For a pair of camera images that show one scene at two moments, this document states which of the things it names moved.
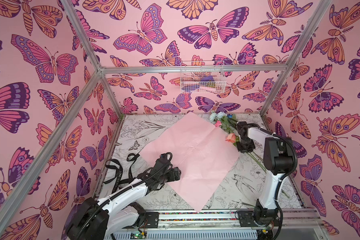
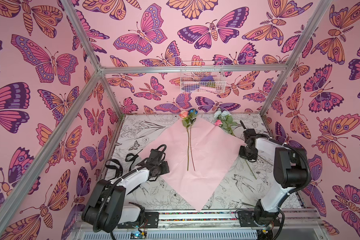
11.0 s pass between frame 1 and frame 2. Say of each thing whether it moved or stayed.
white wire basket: stayed
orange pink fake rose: moved
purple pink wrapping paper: stayed
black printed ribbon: stayed
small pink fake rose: moved
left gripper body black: moved
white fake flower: moved
